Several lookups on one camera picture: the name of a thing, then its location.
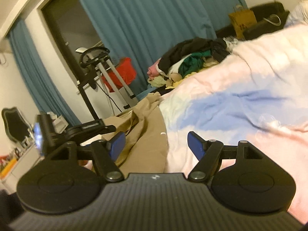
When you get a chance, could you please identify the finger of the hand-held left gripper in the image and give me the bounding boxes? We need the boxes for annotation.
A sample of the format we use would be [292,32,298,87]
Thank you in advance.
[66,120,116,141]

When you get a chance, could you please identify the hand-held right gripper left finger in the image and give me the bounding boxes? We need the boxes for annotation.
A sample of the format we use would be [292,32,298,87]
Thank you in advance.
[51,132,126,183]

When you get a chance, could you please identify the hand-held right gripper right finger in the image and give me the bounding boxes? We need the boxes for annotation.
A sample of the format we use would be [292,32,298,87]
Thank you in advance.
[187,131,264,182]

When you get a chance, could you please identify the tan shirt with skeleton print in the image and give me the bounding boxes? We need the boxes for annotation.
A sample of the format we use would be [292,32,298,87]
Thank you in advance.
[82,92,169,174]

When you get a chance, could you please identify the white tissue box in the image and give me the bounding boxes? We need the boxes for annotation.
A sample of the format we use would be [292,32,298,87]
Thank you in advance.
[47,112,69,133]

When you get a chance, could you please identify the group of cosmetic bottles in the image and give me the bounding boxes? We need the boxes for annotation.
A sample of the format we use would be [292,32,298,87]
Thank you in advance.
[19,134,34,150]

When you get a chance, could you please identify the black and white folding stand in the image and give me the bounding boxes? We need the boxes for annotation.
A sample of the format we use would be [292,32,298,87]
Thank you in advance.
[77,79,100,121]

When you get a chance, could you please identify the black wavy-edged mirror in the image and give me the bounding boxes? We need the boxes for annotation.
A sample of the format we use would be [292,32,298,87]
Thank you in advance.
[1,106,33,144]

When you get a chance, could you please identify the white vanity desk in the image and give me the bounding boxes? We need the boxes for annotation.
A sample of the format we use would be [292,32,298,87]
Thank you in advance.
[0,135,49,193]

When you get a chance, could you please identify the orange yellow box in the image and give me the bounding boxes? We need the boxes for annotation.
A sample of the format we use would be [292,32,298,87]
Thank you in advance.
[0,156,19,179]

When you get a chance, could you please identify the narrow blue curtain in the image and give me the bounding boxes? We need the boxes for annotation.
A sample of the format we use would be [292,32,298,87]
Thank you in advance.
[8,19,81,127]

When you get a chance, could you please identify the garment steamer on metal stand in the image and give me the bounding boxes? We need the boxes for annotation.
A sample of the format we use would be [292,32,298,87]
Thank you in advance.
[75,47,138,110]

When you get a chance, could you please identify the red cloth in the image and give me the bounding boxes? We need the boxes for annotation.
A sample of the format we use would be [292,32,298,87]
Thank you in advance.
[102,57,136,93]

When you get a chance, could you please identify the pastel tie-dye bed duvet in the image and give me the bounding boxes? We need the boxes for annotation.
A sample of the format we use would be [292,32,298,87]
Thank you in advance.
[83,1,308,219]

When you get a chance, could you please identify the pale yellow garment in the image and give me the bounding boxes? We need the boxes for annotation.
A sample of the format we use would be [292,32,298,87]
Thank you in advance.
[147,75,174,88]

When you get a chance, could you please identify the green garment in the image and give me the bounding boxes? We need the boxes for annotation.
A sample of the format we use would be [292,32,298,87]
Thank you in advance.
[179,50,212,76]

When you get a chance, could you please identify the pink garment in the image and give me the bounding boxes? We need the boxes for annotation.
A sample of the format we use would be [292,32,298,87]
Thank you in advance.
[147,59,164,79]

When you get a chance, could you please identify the black garment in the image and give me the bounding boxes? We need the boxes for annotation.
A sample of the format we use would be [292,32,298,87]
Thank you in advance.
[158,37,232,75]

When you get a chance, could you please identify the dark window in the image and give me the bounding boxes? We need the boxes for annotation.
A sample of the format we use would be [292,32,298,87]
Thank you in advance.
[41,0,107,83]

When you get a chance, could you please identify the wide blue curtain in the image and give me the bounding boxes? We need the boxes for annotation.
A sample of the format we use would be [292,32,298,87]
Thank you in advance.
[71,0,248,95]

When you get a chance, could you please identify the yellow paper bag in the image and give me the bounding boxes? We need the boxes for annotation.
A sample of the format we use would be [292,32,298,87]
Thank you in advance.
[228,4,258,40]

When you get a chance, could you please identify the black sofa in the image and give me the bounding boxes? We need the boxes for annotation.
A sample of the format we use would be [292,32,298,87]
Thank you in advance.
[215,2,290,41]

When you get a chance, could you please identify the white cord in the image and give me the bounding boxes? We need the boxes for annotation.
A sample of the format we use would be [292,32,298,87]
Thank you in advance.
[262,14,282,27]

